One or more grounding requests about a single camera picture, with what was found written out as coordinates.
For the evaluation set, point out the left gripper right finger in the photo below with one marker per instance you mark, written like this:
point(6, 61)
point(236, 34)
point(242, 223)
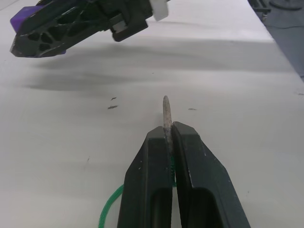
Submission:
point(202, 178)

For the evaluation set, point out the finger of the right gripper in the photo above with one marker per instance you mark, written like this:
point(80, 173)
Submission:
point(44, 2)
point(28, 51)

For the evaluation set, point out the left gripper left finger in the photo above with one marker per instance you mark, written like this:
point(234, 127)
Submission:
point(147, 178)

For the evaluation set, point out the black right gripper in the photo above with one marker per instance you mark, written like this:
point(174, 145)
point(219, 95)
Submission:
point(130, 14)

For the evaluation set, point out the green lace with needle tip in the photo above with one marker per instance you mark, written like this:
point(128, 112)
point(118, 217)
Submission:
point(167, 111)

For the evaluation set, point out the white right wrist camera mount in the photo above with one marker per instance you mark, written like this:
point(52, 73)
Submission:
point(160, 10)

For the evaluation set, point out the black metal frame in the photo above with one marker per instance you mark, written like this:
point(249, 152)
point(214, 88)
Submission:
point(261, 8)

